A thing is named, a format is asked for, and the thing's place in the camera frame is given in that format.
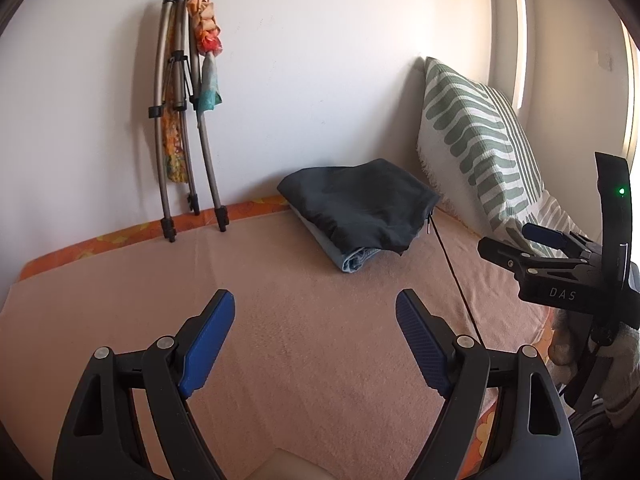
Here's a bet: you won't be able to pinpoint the dark navy pants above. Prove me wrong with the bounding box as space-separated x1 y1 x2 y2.
277 158 446 255

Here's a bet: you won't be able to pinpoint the green patterned white pillow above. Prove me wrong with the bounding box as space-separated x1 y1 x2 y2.
418 58 582 258

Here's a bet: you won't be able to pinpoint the folded light blue jeans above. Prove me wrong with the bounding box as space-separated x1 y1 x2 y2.
292 207 380 274

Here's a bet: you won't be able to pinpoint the pink blanket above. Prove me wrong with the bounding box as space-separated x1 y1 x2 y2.
0 204 557 480

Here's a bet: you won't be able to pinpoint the silver folded tripod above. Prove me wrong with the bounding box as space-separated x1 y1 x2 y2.
149 0 229 243

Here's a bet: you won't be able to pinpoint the colourful scarf on tripod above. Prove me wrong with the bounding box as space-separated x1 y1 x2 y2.
156 0 222 183

